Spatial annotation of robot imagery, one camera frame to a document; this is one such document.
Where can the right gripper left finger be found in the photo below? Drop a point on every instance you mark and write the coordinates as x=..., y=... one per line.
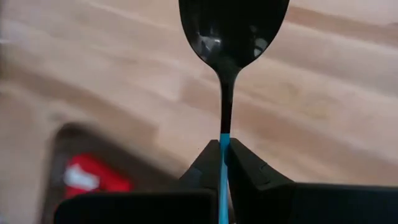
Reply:
x=155, y=208

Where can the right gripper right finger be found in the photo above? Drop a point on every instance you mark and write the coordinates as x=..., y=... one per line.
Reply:
x=280, y=202

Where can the red cloth napkin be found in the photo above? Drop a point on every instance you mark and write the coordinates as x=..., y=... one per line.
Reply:
x=109, y=180

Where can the brown plastic tray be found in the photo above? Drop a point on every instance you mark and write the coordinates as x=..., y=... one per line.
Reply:
x=124, y=161

